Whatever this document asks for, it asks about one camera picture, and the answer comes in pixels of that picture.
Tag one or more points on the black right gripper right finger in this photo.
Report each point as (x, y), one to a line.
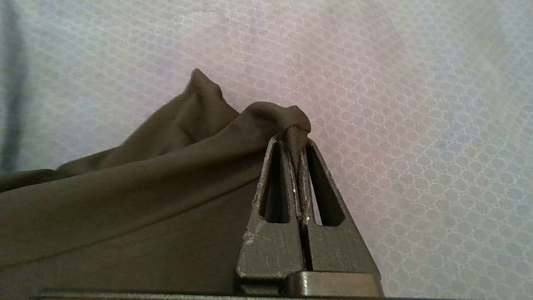
(337, 246)

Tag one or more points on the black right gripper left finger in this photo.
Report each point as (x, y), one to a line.
(270, 241)

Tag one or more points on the black moon print T-shirt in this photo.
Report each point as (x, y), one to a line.
(125, 208)

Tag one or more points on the blue bed sheet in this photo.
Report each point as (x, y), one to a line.
(395, 104)

